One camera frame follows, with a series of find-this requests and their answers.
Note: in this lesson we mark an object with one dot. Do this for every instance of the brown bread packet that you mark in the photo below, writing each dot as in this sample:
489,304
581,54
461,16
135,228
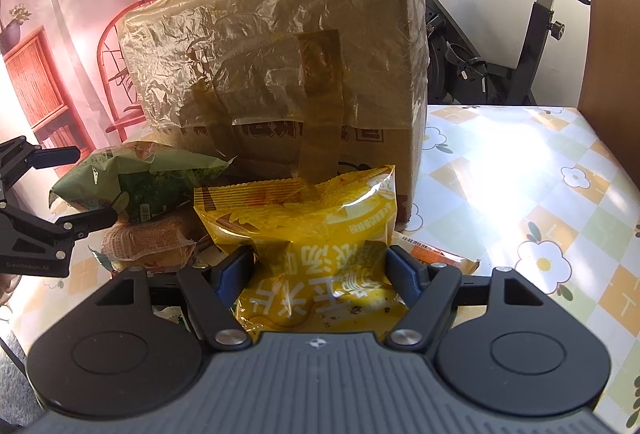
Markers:
145,239

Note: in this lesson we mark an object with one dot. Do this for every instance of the green snack packet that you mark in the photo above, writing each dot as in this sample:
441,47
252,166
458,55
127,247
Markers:
150,184

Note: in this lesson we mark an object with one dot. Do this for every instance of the brown wooden panel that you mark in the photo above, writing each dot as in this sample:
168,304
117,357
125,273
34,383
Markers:
615,63

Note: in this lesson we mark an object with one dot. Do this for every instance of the clear plastic bag liner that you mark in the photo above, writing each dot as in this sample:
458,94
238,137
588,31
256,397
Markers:
250,38

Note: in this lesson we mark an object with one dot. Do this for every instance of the brown cardboard box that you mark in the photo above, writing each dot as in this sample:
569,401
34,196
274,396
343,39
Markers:
380,153

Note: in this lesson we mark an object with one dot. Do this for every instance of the checked floral tablecloth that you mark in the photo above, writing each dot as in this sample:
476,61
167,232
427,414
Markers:
500,174

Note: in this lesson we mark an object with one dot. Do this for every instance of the yellow snack packet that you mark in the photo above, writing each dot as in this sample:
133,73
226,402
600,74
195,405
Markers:
310,224

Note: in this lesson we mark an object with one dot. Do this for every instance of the black exercise bike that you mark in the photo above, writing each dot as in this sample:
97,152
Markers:
540,58

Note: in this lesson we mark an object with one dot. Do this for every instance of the orange snack packet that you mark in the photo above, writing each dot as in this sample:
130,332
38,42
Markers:
440,256

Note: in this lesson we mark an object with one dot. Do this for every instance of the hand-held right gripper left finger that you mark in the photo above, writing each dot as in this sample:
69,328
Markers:
234,270

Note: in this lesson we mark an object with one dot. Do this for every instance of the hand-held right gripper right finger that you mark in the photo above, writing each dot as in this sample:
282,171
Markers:
403,273

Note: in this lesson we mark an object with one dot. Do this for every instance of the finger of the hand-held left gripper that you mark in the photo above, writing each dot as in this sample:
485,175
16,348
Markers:
52,156
85,221

